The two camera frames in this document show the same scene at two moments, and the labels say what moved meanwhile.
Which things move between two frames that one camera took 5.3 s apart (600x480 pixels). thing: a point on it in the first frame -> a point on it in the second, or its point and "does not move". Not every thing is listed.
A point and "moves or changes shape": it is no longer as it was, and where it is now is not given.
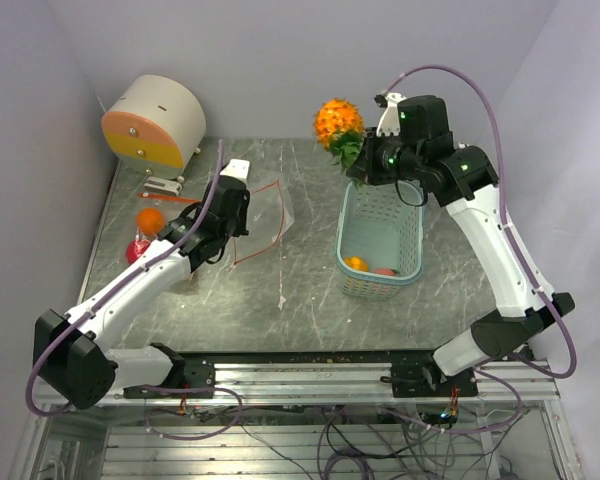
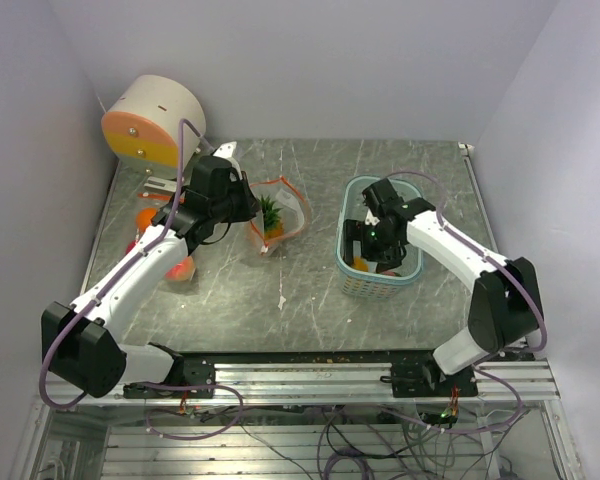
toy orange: x=150 y=221 does not move
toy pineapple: x=341 y=128 -> x=272 y=223
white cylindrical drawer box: x=155 y=124 does not move
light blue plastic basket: x=379 y=239 does not move
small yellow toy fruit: x=356 y=263 does not move
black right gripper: x=365 y=169 -> x=355 y=230
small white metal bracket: x=162 y=185 does not move
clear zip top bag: x=269 y=218 moves or changes shape
